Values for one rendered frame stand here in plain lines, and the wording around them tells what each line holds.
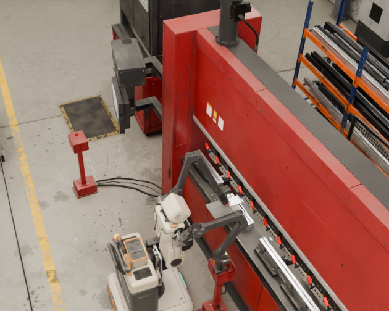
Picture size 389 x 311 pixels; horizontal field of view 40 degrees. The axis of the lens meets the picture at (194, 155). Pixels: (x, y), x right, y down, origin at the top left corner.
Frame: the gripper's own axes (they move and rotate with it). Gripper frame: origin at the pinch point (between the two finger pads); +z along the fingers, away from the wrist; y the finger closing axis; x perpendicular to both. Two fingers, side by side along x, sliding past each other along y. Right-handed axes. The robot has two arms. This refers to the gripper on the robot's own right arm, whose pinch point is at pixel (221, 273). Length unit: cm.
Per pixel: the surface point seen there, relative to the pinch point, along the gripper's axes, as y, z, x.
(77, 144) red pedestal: -77, -22, 194
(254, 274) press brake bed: 25.2, 4.4, -11.7
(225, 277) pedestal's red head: 1.4, 1.5, -5.1
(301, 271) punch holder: 51, -39, -48
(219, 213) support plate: 20, -21, 43
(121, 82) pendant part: -14, -112, 148
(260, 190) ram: 51, -64, 16
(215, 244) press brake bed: 11, 37, 52
